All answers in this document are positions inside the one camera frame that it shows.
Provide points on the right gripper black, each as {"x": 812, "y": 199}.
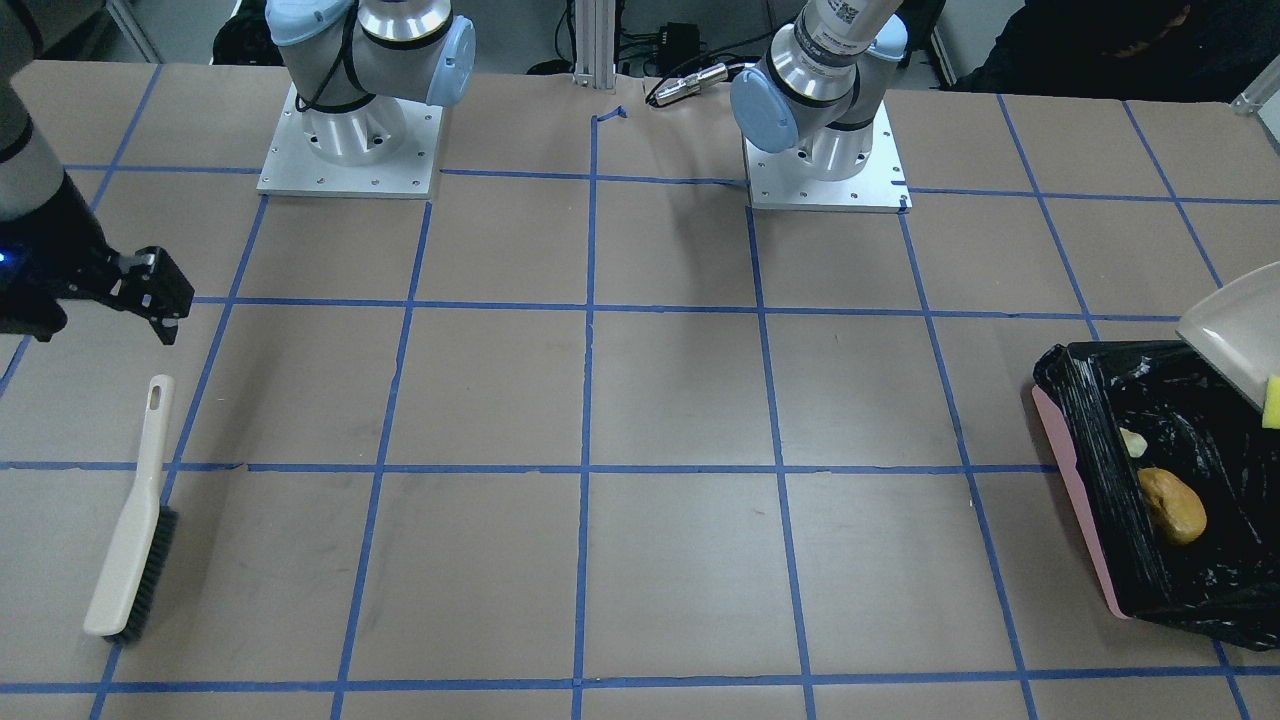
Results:
{"x": 62, "y": 232}

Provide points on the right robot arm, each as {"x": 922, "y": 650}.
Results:
{"x": 347, "y": 59}

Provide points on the seated person in black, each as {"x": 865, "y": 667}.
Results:
{"x": 1169, "y": 51}

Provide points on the beige hand brush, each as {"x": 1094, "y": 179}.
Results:
{"x": 133, "y": 565}

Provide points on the black lined trash bin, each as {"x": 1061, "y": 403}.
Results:
{"x": 1226, "y": 584}

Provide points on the orange trash ball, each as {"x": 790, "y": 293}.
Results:
{"x": 1176, "y": 510}

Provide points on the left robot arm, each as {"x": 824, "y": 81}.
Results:
{"x": 817, "y": 89}

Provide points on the yellow sponge piece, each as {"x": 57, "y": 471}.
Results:
{"x": 1270, "y": 412}

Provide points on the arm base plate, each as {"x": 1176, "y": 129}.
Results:
{"x": 833, "y": 170}
{"x": 387, "y": 150}

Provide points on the small pale trash scrap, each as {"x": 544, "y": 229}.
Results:
{"x": 1136, "y": 445}

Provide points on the aluminium frame post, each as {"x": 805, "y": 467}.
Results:
{"x": 595, "y": 32}

